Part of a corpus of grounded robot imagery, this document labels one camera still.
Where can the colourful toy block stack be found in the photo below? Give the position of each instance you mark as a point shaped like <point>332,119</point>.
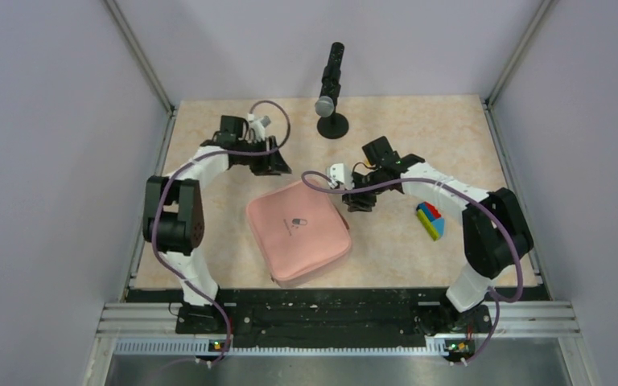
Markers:
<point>431,219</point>

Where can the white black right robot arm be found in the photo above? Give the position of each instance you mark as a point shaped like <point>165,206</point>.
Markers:
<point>495,232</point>

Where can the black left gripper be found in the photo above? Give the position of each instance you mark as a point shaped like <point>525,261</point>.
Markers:
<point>269,164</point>

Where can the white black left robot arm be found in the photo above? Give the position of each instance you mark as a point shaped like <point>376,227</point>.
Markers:
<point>173,216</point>

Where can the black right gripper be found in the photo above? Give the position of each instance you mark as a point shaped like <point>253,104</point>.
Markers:
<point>356,202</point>

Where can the pink medicine kit case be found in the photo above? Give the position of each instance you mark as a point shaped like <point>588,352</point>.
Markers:
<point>300,233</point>

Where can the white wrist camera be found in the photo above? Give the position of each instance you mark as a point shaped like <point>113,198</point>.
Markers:
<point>339,176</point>
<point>257,127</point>

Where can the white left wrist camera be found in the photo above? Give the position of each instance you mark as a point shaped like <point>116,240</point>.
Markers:
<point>257,127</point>

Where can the black microphone on stand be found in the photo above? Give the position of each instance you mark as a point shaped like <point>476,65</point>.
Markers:
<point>331,124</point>

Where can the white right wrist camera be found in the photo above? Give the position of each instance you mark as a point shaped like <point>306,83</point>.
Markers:
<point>339,176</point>

